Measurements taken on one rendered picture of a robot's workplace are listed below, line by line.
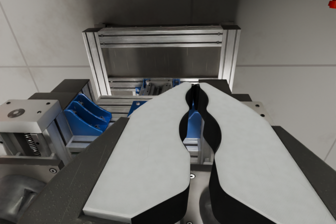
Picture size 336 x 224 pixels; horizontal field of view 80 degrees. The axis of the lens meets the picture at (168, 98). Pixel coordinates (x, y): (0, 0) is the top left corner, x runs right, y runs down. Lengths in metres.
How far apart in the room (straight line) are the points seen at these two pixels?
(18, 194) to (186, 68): 0.95
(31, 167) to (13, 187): 0.06
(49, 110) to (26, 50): 1.25
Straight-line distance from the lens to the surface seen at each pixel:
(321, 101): 1.85
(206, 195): 0.50
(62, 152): 0.61
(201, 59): 1.19
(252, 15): 1.39
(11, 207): 0.58
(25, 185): 0.58
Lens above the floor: 1.31
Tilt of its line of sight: 57 degrees down
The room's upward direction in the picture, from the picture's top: 172 degrees counter-clockwise
